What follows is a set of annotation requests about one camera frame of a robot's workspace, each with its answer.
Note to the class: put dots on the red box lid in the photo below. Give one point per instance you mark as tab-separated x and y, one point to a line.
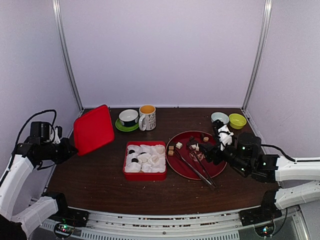
93	130

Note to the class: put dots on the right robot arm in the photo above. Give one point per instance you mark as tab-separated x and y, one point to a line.
244	155

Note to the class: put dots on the light blue bowl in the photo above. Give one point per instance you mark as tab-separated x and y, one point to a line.
219	116

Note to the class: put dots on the round red tray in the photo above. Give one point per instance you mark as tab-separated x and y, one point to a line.
181	168

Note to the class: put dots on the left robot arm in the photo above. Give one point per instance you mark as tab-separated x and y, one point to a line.
44	143

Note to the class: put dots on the white and dark cup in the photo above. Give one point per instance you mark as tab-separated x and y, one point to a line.
128	117

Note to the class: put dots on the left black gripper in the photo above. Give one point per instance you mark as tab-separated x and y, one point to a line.
67	148

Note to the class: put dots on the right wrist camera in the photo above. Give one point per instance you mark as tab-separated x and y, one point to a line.
222	134

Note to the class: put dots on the lime green bowl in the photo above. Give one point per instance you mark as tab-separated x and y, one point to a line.
237	121

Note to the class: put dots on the green saucer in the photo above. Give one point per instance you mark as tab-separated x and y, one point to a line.
123	128

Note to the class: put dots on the white paper liner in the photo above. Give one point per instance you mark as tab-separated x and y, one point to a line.
148	167

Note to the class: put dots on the red chocolate box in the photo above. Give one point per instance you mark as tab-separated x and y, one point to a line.
145	176

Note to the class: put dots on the white patterned mug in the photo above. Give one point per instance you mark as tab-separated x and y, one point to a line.
147	118

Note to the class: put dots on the white square chocolate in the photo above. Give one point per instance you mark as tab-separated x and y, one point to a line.
179	145

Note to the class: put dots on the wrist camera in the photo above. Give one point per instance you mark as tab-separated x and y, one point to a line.
56	135
222	134

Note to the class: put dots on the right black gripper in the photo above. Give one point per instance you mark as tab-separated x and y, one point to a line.
211	152

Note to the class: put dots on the metal base rail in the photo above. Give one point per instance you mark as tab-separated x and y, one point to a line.
224	225

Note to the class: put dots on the white heart chocolate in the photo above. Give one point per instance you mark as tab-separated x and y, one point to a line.
154	159

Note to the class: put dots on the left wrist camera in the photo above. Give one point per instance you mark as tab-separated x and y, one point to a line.
56	135

